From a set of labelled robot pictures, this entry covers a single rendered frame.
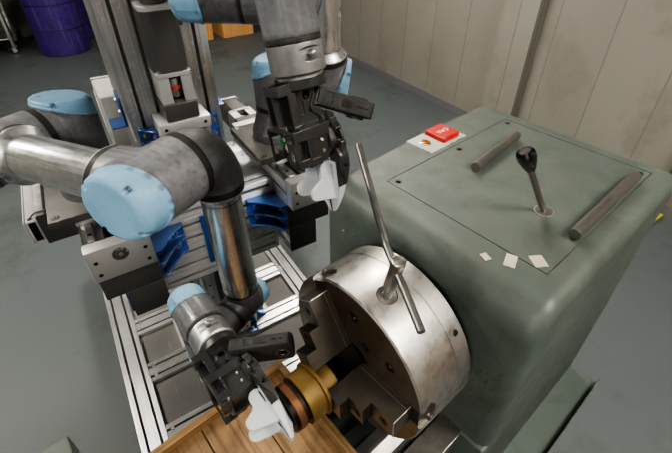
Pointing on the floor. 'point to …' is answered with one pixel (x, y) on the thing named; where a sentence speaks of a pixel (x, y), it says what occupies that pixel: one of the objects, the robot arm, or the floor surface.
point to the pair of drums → (54, 8)
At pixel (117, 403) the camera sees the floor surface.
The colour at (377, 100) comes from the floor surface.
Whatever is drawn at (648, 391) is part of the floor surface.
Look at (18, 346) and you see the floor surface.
